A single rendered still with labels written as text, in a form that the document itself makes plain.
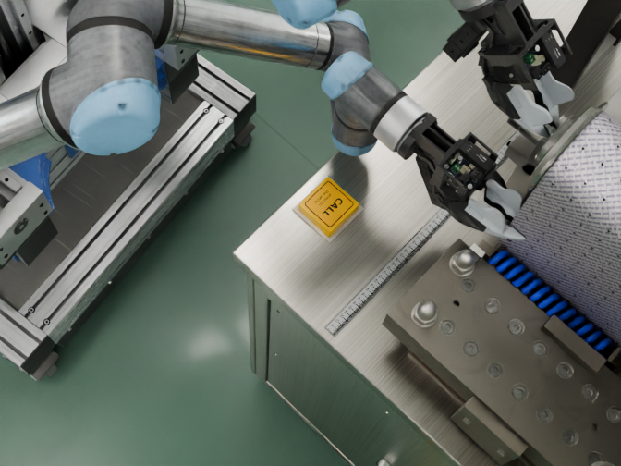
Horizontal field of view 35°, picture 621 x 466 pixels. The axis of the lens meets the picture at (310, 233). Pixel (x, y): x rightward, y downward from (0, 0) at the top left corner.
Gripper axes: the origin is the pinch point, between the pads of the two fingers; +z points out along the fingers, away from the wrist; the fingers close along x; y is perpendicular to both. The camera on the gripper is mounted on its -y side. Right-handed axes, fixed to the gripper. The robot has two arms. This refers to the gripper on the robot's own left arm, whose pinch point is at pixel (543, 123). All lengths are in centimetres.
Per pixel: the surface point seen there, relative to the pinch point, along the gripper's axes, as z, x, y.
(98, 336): 35, -52, -131
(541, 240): 14.5, -7.6, -2.2
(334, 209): 6.0, -17.4, -35.4
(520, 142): 5.1, 1.1, -8.5
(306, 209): 3.5, -20.5, -37.4
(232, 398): 62, -40, -109
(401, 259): 17.5, -15.4, -29.0
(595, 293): 23.2, -7.7, 2.8
